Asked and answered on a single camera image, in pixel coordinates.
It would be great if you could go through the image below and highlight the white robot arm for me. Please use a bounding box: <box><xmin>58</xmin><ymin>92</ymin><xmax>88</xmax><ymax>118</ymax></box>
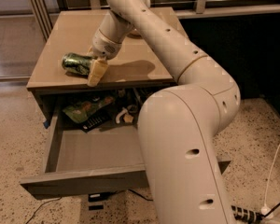
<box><xmin>88</xmin><ymin>0</ymin><xmax>240</xmax><ymax>224</ymax></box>

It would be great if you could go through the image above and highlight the open grey top drawer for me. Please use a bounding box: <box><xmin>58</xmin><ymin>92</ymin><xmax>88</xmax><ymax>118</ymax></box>
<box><xmin>20</xmin><ymin>98</ymin><xmax>231</xmax><ymax>200</ymax></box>

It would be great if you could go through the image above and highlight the black remote control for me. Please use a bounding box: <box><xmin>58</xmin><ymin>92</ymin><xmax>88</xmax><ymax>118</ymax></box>
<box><xmin>81</xmin><ymin>115</ymin><xmax>109</xmax><ymax>133</ymax></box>

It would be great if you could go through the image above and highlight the white curved plastic piece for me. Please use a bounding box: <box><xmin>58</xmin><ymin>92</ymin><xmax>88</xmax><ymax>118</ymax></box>
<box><xmin>115</xmin><ymin>107</ymin><xmax>128</xmax><ymax>124</ymax></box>

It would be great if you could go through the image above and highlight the grey drawer cabinet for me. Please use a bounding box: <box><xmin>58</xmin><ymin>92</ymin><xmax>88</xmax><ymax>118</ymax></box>
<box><xmin>27</xmin><ymin>9</ymin><xmax>174</xmax><ymax>123</ymax></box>

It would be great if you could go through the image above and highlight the black floor cable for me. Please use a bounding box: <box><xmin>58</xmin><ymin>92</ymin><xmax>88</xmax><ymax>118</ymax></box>
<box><xmin>127</xmin><ymin>189</ymin><xmax>154</xmax><ymax>202</ymax></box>

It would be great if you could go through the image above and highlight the black box under cabinet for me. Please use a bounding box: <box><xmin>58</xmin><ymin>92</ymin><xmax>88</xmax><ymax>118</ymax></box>
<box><xmin>88</xmin><ymin>192</ymin><xmax>111</xmax><ymax>211</ymax></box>

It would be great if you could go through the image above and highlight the green snack bag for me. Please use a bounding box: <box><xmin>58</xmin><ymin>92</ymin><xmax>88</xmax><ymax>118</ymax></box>
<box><xmin>63</xmin><ymin>95</ymin><xmax>115</xmax><ymax>124</ymax></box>

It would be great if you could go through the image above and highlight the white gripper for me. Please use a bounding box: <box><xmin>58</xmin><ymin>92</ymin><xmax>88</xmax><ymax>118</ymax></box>
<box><xmin>87</xmin><ymin>30</ymin><xmax>121</xmax><ymax>87</ymax></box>

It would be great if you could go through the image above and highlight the thin black cable left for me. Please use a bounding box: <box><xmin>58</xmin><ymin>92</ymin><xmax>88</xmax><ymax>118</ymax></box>
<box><xmin>23</xmin><ymin>196</ymin><xmax>63</xmax><ymax>224</ymax></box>

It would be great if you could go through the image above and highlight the white cable with plug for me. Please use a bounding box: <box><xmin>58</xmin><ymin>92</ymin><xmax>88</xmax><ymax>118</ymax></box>
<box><xmin>260</xmin><ymin>121</ymin><xmax>280</xmax><ymax>220</ymax></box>

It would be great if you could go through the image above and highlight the black power strip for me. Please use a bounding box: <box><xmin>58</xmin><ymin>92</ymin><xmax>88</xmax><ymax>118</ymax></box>
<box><xmin>231</xmin><ymin>205</ymin><xmax>263</xmax><ymax>224</ymax></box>

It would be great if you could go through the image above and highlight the green soda can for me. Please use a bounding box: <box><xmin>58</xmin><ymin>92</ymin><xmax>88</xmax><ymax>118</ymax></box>
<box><xmin>62</xmin><ymin>52</ymin><xmax>93</xmax><ymax>76</ymax></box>

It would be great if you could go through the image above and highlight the small tan food piece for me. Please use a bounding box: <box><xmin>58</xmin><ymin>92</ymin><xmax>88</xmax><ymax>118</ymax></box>
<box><xmin>123</xmin><ymin>114</ymin><xmax>133</xmax><ymax>123</ymax></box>

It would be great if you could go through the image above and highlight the white bowl on cabinet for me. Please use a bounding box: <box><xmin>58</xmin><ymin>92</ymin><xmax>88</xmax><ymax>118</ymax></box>
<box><xmin>129</xmin><ymin>28</ymin><xmax>141</xmax><ymax>36</ymax></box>

